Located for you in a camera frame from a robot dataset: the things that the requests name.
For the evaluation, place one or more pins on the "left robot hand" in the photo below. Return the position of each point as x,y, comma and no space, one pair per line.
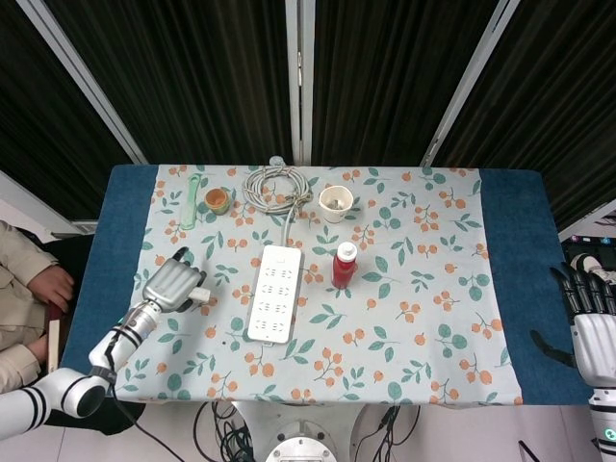
168,286

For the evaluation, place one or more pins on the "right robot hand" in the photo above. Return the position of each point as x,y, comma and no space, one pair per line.
597,341

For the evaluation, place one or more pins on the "white plug adapter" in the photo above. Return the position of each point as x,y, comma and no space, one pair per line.
199,294

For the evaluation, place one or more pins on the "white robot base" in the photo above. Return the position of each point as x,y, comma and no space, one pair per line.
300,447

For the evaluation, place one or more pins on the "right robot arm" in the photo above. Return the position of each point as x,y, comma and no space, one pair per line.
606,423

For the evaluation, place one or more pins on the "white power strip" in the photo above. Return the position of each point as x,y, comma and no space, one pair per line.
274,298

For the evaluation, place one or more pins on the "blue table cover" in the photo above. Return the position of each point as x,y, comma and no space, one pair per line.
110,240

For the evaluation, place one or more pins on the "green brush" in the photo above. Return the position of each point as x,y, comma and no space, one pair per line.
188,212

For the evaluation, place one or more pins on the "small orange green cup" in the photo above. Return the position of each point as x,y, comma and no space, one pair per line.
216,199

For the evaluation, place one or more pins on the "thin tan board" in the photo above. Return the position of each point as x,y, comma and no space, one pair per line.
54,346

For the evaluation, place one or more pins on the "person in beige jacket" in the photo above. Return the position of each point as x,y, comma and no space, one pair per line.
19,289

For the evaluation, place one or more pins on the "red bottle with white cap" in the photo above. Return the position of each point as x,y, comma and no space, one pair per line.
342,272

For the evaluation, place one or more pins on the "white paper cup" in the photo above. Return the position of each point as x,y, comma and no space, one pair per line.
332,215

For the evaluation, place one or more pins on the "floral fruit print tablecloth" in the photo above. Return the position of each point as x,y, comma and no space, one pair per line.
409,289

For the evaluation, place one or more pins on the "black curtain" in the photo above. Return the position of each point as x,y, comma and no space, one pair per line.
202,72

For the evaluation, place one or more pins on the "white frame post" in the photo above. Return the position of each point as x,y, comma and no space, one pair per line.
82,77
299,72
471,77

